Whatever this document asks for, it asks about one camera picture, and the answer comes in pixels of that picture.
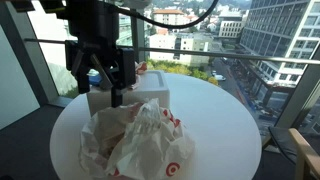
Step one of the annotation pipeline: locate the wooden chair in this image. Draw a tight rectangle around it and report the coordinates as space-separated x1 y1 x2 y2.
268 126 320 180

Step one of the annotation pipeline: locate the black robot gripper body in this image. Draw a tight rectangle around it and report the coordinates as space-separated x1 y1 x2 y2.
64 0 136 87

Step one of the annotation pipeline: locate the metal window railing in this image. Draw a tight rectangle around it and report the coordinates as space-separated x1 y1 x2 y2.
23 38 320 65

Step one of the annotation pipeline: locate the pink cloth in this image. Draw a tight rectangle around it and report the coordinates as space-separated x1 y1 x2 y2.
135 61 147 75

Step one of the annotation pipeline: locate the white plastic basket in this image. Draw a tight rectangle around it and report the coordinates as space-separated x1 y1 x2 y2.
87 70 170 116

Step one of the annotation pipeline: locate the white plastic shopping bag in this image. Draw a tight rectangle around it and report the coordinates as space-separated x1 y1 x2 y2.
79 98 195 180

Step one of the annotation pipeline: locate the round white table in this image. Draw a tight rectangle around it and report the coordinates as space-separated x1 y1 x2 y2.
50 73 262 180

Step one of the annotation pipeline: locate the blue sponge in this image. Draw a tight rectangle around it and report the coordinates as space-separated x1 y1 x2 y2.
89 75 102 86

